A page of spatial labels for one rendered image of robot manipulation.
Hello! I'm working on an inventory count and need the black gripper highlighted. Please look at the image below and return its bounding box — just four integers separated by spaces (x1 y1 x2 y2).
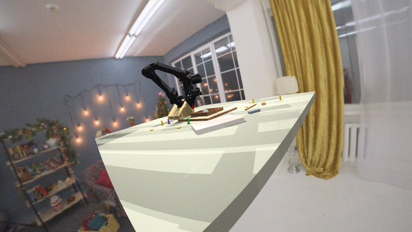
177 85 202 108

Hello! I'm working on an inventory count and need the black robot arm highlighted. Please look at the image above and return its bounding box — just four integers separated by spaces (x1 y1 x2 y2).
141 62 202 108

